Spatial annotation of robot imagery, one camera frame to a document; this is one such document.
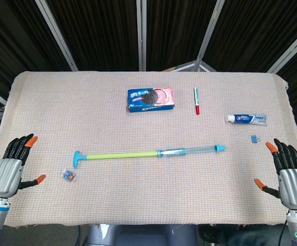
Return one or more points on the blue Oreo cookie box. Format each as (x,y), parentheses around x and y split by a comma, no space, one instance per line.
(138,102)

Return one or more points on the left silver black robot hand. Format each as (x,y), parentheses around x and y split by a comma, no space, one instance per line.
(6,176)

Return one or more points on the clear plastic tube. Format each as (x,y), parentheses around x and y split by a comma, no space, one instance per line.
(189,150)

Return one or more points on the beige woven table cloth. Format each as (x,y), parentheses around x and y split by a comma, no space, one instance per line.
(148,192)

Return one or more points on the white blue toothpaste tube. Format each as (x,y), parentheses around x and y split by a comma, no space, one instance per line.
(245,119)

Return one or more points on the grey robot torso base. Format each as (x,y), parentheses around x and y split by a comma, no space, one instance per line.
(143,235)

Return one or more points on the small blue plastic clip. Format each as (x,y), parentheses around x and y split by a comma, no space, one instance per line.
(254,139)

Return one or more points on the small wrapped candy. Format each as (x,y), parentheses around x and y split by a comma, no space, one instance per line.
(68,176)

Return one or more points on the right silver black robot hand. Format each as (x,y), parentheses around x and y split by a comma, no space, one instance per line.
(294,184)

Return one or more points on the white marker with red cap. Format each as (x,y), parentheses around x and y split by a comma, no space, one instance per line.
(196,101)

